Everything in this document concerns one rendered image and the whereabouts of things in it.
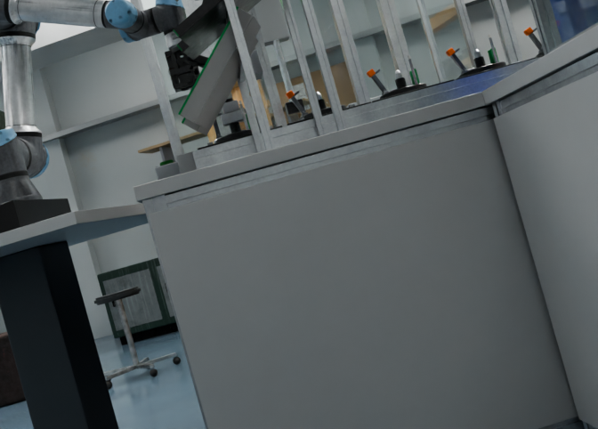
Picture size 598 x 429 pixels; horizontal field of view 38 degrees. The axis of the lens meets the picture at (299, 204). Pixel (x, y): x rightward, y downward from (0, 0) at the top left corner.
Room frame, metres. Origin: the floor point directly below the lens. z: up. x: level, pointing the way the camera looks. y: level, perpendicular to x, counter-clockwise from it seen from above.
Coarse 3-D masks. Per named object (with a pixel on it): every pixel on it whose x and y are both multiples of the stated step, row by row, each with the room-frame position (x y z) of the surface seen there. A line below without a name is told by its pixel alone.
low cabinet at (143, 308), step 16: (112, 272) 8.24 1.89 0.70; (128, 272) 8.20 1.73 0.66; (144, 272) 8.16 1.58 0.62; (160, 272) 8.12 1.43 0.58; (112, 288) 8.24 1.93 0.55; (144, 288) 8.17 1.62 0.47; (160, 288) 8.14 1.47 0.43; (112, 304) 8.25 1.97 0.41; (128, 304) 8.21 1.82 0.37; (144, 304) 8.18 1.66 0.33; (160, 304) 8.15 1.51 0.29; (112, 320) 8.27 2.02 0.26; (128, 320) 8.22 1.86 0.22; (144, 320) 8.19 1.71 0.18; (160, 320) 8.16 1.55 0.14; (144, 336) 8.25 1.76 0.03
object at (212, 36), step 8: (248, 0) 2.16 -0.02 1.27; (256, 0) 2.21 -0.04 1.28; (240, 8) 2.17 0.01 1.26; (248, 8) 2.22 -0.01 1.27; (224, 24) 2.19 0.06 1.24; (208, 32) 2.15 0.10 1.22; (216, 32) 2.20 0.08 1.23; (200, 40) 2.16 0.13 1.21; (208, 40) 2.21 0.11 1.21; (184, 48) 2.13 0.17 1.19; (192, 48) 2.16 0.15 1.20; (200, 48) 2.21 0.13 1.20; (192, 56) 2.22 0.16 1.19
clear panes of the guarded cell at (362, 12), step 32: (320, 0) 3.84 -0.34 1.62; (352, 0) 3.86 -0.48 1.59; (448, 0) 3.49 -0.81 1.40; (320, 32) 3.84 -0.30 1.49; (352, 32) 3.85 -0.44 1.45; (384, 32) 3.86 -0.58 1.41; (416, 32) 3.88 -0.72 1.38; (448, 32) 3.61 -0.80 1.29; (160, 64) 3.77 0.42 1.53; (288, 64) 3.82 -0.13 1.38; (384, 64) 3.86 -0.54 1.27; (416, 64) 3.87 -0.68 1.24; (448, 64) 3.73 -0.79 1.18; (352, 96) 3.84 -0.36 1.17
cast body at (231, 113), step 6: (228, 102) 2.44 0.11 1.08; (234, 102) 2.45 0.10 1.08; (222, 108) 2.44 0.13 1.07; (228, 108) 2.44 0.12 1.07; (234, 108) 2.45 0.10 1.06; (228, 114) 2.44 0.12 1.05; (234, 114) 2.44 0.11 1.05; (240, 114) 2.45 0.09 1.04; (222, 120) 2.44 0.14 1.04; (228, 120) 2.44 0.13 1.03; (234, 120) 2.44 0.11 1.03; (240, 120) 2.45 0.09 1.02
